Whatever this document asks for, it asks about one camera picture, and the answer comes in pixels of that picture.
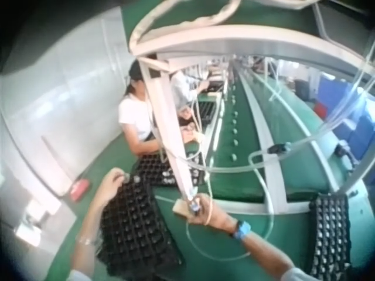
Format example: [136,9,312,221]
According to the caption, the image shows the person's right hand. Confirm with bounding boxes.
[186,193,238,235]

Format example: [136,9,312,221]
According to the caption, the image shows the person's left hand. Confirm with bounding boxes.
[98,167,130,203]

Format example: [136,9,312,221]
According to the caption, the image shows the small blue black tool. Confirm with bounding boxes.
[189,196,203,218]

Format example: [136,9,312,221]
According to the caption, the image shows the small wooden block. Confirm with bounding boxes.
[172,198,196,218]

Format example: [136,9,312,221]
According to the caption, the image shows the red floor object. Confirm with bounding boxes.
[69,180,91,202]

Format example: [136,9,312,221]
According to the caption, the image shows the green conveyor belt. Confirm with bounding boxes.
[204,63,289,205]

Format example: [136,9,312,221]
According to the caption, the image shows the blue wrist watch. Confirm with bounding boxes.
[233,220,253,240]

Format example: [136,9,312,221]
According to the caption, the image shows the black tray with silver parts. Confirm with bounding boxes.
[131,152,206,187]

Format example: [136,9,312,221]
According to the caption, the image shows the large black compartment tray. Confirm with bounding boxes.
[96,175,184,277]

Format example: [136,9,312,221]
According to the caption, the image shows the row of small green parts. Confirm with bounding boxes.
[230,93,240,163]

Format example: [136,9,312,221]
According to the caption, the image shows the long black tray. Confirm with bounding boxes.
[196,99,219,124]

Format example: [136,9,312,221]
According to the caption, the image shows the black tray with grey parts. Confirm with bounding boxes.
[306,193,352,281]

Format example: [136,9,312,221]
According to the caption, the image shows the black valve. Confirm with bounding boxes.
[333,140,357,170]

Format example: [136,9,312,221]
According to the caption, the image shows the stack of blue crates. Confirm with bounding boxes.
[319,71,375,147]

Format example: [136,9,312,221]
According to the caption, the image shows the thin clear air hose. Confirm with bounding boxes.
[186,150,276,261]

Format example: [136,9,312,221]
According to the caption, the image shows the silver bracelet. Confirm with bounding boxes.
[76,235,98,247]

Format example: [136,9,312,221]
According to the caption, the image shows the black hose connector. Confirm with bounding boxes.
[268,142,291,155]

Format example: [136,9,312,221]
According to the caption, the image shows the thick clear air hose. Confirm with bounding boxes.
[163,43,375,173]

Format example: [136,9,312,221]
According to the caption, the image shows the beige hose sleeve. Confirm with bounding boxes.
[128,0,243,56]

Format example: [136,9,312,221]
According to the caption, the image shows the white overhead frame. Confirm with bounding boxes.
[128,25,375,205]

